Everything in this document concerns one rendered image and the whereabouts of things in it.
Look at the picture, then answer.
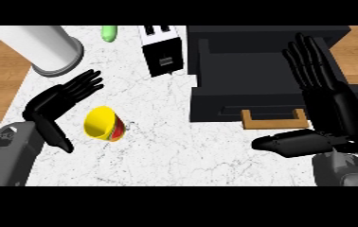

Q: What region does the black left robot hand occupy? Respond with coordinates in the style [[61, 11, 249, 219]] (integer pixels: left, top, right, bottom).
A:
[[21, 68, 106, 154]]

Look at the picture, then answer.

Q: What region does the dark grey cabinet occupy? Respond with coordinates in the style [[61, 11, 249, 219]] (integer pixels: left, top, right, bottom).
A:
[[187, 26, 353, 78]]

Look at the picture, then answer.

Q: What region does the black and white toaster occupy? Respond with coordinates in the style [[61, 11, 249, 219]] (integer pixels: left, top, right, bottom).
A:
[[138, 26, 187, 79]]

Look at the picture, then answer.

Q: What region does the yellow and red cup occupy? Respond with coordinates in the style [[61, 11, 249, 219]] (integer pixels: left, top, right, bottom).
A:
[[84, 105, 128, 143]]

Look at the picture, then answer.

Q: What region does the green vegetable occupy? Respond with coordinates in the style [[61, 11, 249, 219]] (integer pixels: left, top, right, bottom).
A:
[[101, 26, 119, 44]]

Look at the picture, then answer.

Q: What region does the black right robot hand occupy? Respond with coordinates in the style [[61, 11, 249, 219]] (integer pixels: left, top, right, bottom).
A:
[[251, 32, 358, 159]]

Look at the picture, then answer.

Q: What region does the dark grey open drawer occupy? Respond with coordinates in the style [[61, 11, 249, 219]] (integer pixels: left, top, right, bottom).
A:
[[190, 37, 348, 123]]

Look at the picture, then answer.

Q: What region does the white cylindrical canister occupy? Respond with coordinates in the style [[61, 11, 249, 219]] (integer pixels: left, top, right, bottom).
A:
[[0, 26, 86, 79]]

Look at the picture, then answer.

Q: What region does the wooden drawer handle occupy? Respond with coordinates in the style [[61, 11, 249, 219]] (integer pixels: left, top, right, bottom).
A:
[[242, 108, 311, 131]]

